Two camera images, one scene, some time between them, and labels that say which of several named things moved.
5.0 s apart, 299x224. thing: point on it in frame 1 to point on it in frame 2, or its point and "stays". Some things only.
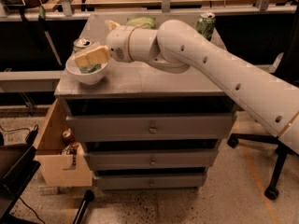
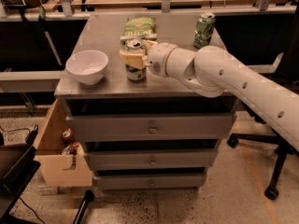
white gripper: [119, 42] to [158, 59]
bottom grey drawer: [150, 182] stays
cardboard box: [61, 164] stays
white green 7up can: [82, 46] to [134, 74]
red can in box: [67, 136] stays
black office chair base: [280, 149] stays
